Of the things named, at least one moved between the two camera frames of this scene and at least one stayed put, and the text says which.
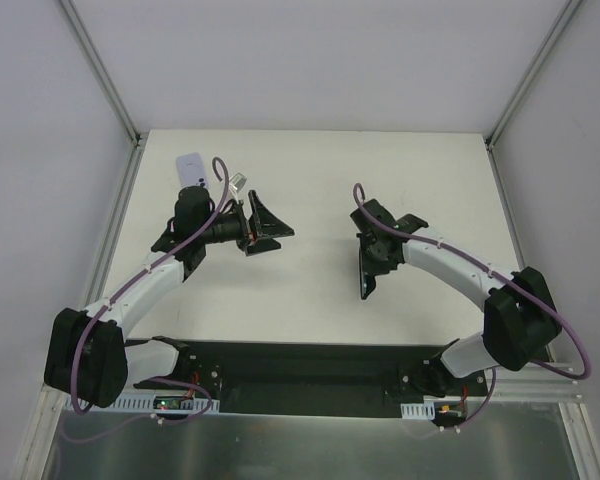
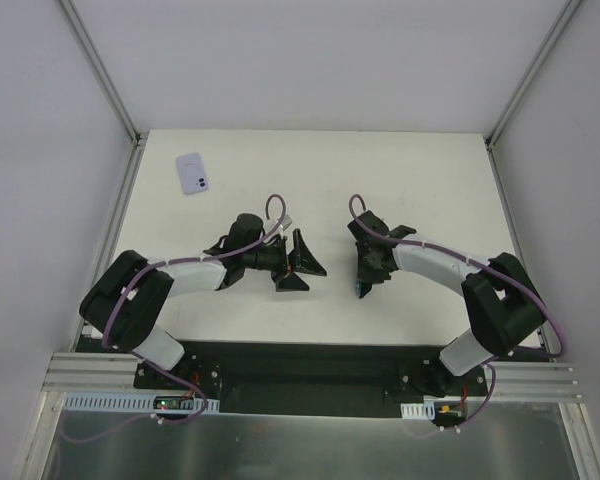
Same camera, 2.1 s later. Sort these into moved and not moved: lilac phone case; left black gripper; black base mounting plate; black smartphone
Moved: left black gripper
Not moved: black base mounting plate; black smartphone; lilac phone case
